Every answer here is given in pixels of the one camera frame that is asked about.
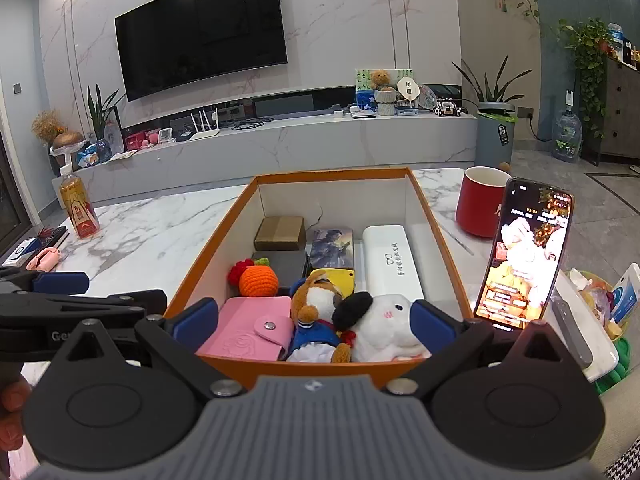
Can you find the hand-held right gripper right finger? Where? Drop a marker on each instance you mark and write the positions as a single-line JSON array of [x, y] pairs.
[[432, 322]]

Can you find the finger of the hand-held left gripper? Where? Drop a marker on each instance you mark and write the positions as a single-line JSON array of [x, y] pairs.
[[60, 282], [125, 301]]

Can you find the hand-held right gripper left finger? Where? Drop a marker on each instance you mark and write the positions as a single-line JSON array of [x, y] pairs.
[[195, 322]]

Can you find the pink card wallet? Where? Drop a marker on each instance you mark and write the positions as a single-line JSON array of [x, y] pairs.
[[240, 327]]

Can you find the white plush toy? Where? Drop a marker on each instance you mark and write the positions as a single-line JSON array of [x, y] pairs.
[[385, 327]]

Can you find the white glasses case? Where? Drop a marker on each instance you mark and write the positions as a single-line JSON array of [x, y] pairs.
[[392, 260]]

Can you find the orange crochet fruit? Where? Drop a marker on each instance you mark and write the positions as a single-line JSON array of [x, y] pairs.
[[257, 280]]

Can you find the dark grey square box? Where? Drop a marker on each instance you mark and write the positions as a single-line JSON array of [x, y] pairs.
[[287, 270]]

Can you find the brown dog plush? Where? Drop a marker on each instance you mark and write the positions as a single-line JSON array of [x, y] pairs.
[[312, 310]]

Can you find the small brown cardboard box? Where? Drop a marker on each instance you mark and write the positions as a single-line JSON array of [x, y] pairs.
[[280, 232]]

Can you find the illustrated card pack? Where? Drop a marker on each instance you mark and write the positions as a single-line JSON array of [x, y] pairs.
[[331, 249]]

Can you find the orange cardboard box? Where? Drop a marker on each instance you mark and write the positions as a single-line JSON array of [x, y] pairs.
[[330, 197]]

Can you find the person's left hand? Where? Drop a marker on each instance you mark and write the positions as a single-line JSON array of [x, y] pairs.
[[12, 410]]

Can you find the pink selfie stick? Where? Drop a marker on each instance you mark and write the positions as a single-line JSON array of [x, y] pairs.
[[45, 258]]

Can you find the black remote control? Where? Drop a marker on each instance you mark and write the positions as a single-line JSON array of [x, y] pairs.
[[55, 237]]

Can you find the blue and white box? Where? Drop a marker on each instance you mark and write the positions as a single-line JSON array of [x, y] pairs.
[[22, 252]]

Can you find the amber drink bottle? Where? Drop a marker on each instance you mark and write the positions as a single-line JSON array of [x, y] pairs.
[[77, 205]]

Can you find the smartphone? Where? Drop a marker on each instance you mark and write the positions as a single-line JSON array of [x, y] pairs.
[[525, 260]]

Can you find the red mug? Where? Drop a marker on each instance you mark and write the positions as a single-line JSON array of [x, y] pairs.
[[477, 210]]

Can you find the blue snack bags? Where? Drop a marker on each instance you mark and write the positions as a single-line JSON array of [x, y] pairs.
[[92, 155]]

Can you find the pink clothing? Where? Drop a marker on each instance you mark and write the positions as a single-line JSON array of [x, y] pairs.
[[15, 465]]

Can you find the brown mushroom ornament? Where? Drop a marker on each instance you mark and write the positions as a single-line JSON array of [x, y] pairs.
[[67, 138]]

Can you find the dried flower bouquet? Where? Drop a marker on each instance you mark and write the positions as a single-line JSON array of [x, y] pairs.
[[46, 126]]

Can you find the pink toys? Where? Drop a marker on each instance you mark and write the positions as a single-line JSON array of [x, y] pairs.
[[137, 140]]

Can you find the white desk clock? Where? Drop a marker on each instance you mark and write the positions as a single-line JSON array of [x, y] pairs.
[[165, 136]]

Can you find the white tray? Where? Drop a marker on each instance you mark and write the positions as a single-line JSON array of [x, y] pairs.
[[600, 355]]

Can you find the green leafy plant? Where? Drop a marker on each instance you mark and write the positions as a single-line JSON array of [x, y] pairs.
[[100, 110]]

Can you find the white router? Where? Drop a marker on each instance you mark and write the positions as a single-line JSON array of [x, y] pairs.
[[200, 134]]

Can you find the green knobbly toy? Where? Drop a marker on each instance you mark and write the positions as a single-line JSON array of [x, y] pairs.
[[617, 367]]

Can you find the blue and white carton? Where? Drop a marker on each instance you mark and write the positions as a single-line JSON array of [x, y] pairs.
[[625, 292]]

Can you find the grey trash bin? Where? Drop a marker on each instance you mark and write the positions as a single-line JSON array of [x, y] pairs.
[[495, 135]]

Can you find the white marble tv console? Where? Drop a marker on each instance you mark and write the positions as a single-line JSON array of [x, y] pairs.
[[300, 145]]

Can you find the black and white block toy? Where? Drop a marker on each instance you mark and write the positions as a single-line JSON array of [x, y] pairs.
[[447, 109]]

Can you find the grey knitted pot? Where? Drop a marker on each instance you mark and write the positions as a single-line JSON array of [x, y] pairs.
[[385, 102]]

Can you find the clear water jug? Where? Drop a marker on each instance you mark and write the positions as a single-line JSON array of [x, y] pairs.
[[566, 135]]

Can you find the round paper fan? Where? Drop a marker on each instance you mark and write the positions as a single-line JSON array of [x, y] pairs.
[[409, 90]]

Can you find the houndstooth cloth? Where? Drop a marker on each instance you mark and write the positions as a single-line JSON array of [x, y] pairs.
[[627, 462]]

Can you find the long-leaf potted plant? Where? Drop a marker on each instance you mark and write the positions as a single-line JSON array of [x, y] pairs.
[[492, 85]]

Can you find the brown teddy bear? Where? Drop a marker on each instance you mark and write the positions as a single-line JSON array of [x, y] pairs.
[[382, 79]]

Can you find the black television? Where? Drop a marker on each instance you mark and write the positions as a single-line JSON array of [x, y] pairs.
[[200, 32]]

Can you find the grey drawer cabinet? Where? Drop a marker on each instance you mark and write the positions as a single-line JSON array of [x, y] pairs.
[[622, 110]]

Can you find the green ivy plant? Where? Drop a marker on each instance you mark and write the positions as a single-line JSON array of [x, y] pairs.
[[587, 55]]

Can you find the wall outlet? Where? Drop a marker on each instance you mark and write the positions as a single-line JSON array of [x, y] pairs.
[[525, 111]]

